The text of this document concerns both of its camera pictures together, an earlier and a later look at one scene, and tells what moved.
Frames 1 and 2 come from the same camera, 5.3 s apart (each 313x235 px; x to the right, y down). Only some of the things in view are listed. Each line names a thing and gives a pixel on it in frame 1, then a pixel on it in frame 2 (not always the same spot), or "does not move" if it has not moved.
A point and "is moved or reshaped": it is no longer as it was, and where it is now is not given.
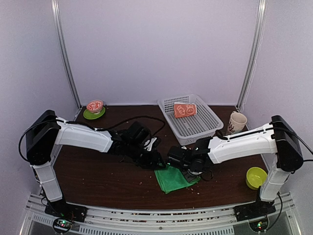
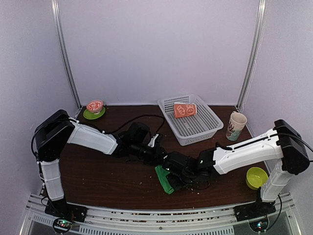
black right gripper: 189,176 -> 175,185
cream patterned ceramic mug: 237,123 does not move
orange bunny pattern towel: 184,109 does not move
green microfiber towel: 171,178 is moved or reshaped
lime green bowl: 256,176 does not move
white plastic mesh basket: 187,129 does not move
